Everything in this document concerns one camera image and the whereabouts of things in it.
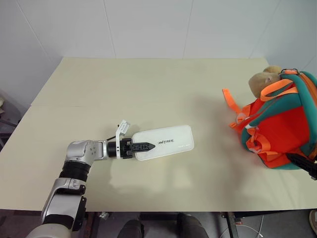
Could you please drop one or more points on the tan plush toy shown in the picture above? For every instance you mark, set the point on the tan plush toy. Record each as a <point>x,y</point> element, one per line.
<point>258,80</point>

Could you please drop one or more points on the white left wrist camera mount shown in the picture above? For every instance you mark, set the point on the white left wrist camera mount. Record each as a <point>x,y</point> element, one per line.
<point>123,127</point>

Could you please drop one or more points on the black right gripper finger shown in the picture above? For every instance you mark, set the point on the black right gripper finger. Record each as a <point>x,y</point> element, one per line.
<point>303,163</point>

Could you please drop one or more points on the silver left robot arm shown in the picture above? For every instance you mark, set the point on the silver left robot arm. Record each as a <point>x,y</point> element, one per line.
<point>74,173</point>

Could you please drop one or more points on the white rectangular box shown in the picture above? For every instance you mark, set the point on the white rectangular box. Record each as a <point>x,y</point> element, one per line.
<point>171,134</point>

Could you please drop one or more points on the dark rounded shape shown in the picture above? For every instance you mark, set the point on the dark rounded shape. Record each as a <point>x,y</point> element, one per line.
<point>189,225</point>
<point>131,229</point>

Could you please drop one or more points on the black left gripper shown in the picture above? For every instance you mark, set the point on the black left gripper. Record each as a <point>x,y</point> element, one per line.
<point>125,148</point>

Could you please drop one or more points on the black table leg frame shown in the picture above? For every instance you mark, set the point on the black table leg frame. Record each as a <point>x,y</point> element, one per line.
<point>97,223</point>
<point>232,223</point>

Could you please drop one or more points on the orange and teal backpack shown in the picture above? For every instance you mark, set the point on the orange and teal backpack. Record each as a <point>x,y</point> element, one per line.
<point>280,124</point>

